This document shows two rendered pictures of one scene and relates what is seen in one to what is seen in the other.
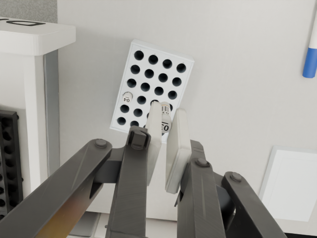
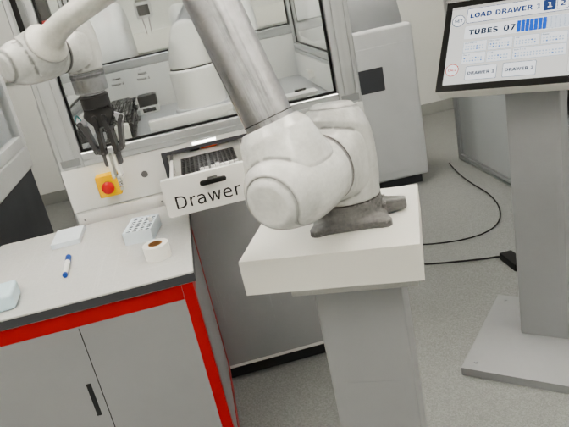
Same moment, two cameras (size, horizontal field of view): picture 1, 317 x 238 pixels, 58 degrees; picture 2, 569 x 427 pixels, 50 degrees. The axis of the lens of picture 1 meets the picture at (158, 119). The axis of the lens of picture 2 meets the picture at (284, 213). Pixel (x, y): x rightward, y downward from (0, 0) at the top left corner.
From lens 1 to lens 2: 1.66 m
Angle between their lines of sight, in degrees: 48
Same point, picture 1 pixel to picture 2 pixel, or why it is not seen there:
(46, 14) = (333, 406)
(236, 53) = (104, 252)
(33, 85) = not seen: hidden behind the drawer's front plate
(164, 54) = (135, 231)
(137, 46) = (147, 230)
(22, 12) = not seen: hidden behind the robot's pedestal
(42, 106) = not seen: hidden behind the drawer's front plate
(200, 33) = (122, 250)
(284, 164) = (74, 236)
